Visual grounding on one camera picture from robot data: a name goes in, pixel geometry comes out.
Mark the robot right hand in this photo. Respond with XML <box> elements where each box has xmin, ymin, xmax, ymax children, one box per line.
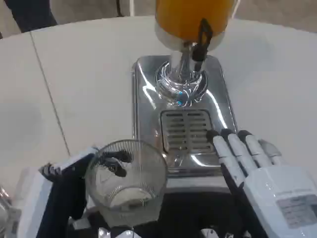
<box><xmin>206</xmin><ymin>128</ymin><xmax>317</xmax><ymax>238</ymax></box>

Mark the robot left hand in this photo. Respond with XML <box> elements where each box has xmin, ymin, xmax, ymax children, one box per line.
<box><xmin>21</xmin><ymin>145</ymin><xmax>130</xmax><ymax>238</ymax></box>

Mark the clear ribbed glass cup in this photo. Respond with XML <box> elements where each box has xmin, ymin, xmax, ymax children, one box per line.
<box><xmin>85</xmin><ymin>139</ymin><xmax>169</xmax><ymax>228</ymax></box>

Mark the black robot torso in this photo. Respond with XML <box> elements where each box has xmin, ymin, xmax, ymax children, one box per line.
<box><xmin>71</xmin><ymin>190</ymin><xmax>269</xmax><ymax>238</ymax></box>

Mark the steel drip tray grid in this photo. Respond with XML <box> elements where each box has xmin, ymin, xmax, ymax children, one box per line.
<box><xmin>160</xmin><ymin>110</ymin><xmax>219</xmax><ymax>152</ymax></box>

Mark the orange juice dispenser steel base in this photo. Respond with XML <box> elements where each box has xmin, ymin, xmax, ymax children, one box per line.
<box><xmin>131</xmin><ymin>0</ymin><xmax>239</xmax><ymax>194</ymax></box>

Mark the black dispenser tap lever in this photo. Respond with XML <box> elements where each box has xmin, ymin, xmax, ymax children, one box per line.
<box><xmin>191</xmin><ymin>18</ymin><xmax>214</xmax><ymax>72</ymax></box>

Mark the dark background object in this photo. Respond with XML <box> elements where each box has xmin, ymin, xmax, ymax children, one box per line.
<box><xmin>14</xmin><ymin>0</ymin><xmax>58</xmax><ymax>33</ymax></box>

